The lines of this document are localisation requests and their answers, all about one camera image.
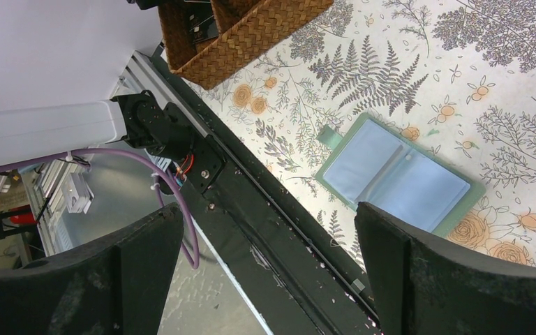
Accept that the brown wicker basket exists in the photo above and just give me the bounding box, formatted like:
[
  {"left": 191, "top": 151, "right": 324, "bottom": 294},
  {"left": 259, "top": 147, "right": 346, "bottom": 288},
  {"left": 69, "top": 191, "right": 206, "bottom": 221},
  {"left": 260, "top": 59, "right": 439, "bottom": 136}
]
[{"left": 157, "top": 0, "right": 332, "bottom": 89}]

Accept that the dark credit card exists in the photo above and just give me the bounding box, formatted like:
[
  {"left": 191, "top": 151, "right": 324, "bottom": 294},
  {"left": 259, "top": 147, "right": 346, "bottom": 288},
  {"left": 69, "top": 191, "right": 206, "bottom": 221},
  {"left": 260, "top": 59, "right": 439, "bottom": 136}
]
[{"left": 184, "top": 0, "right": 219, "bottom": 44}]

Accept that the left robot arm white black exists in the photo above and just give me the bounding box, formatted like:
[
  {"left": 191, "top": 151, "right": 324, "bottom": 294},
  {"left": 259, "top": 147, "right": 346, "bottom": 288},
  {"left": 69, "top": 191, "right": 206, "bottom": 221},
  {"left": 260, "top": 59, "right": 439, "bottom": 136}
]
[{"left": 0, "top": 90, "right": 195, "bottom": 172}]

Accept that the floral patterned table mat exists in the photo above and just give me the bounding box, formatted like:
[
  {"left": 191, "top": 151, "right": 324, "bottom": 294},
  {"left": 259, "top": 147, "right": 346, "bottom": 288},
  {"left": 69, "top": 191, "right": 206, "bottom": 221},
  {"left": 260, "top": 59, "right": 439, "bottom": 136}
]
[{"left": 193, "top": 1, "right": 536, "bottom": 267}]

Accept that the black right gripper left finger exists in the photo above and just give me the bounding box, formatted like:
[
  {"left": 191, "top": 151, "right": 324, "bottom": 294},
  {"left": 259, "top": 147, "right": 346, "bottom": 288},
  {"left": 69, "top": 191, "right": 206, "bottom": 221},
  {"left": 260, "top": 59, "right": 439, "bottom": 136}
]
[{"left": 0, "top": 204, "right": 184, "bottom": 334}]

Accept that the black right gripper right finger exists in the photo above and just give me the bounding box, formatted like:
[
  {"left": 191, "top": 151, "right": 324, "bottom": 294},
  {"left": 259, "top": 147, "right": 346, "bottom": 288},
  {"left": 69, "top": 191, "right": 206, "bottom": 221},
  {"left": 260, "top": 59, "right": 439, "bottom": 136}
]
[{"left": 355, "top": 202, "right": 536, "bottom": 334}]

